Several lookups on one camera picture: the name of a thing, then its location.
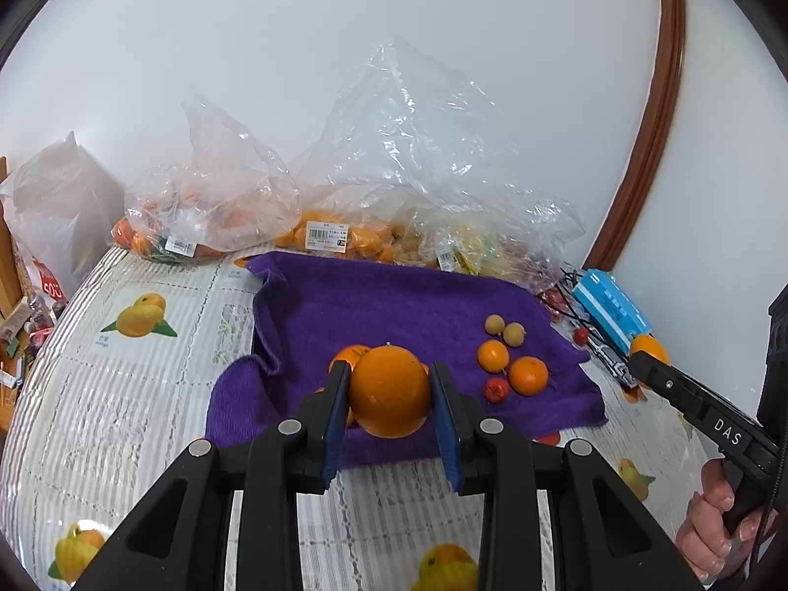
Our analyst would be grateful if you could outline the brown wooden door frame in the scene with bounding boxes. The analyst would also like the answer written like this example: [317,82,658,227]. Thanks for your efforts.
[588,0,687,272]

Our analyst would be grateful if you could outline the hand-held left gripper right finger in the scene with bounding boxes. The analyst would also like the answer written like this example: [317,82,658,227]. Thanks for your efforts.
[429,361,706,591]

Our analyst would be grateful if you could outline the clear bag of red fruit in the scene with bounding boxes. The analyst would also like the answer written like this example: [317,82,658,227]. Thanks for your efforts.
[529,259,580,321]

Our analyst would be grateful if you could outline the white plastic bag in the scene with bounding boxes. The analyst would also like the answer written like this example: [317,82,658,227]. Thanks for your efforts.
[0,131,127,315]

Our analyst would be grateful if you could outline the blue tissue box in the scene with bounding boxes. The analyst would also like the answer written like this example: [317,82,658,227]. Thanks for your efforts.
[572,269,654,352]

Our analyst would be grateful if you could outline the purple towel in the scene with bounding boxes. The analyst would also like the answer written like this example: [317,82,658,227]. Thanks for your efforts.
[206,251,609,467]

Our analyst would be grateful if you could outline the clear bag of yellow fruit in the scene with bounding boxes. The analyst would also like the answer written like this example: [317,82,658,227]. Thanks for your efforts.
[406,185,586,287]

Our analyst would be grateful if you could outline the clear bag of mandarins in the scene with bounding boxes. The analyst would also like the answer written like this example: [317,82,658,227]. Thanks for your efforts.
[274,33,518,267]

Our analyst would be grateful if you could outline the black cable bundle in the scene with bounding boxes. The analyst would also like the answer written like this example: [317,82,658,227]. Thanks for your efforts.
[542,264,641,383]

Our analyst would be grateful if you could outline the person's right hand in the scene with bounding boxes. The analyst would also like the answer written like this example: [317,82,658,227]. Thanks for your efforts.
[674,459,782,585]

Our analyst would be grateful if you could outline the assorted small bottles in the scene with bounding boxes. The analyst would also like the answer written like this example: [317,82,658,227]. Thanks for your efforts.
[0,292,68,392]

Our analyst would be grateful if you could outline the fruit print tablecloth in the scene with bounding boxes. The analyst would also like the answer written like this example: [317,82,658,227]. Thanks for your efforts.
[0,246,727,591]

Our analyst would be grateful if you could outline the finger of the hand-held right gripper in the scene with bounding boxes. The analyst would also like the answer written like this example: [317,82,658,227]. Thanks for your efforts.
[628,350,785,476]

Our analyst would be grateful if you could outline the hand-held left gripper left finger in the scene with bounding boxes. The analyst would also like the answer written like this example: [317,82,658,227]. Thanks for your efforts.
[70,360,353,591]

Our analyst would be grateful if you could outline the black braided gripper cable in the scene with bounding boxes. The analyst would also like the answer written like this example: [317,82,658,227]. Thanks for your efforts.
[748,474,784,573]

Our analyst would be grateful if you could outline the large orange with stem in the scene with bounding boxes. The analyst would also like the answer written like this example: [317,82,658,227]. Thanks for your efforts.
[328,345,370,383]

